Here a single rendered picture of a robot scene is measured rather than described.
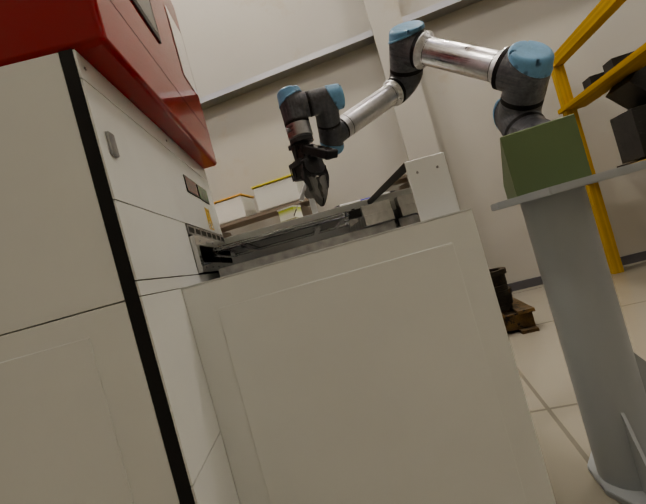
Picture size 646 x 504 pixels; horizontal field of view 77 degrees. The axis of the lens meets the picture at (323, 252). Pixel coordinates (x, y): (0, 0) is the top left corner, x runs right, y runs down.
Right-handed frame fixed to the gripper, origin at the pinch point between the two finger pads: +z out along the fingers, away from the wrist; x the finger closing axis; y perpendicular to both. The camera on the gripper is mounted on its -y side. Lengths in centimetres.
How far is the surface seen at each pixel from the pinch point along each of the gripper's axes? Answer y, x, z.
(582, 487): -34, -34, 96
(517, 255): 111, -308, 63
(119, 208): -25, 60, 0
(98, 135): -25, 60, -11
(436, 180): -37.4, -2.8, 6.1
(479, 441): -38, 8, 61
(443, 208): -37.3, -2.7, 12.6
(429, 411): -33, 15, 52
